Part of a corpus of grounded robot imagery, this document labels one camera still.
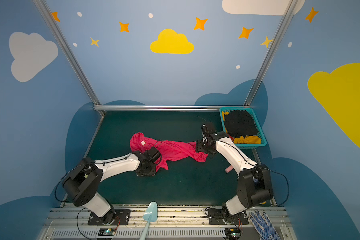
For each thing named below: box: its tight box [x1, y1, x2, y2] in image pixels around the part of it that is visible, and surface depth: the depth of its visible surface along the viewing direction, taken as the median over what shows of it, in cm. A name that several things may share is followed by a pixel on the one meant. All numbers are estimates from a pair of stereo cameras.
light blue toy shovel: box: [139, 201, 158, 240], surface depth 76 cm
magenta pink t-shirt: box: [130, 132, 208, 171], surface depth 100 cm
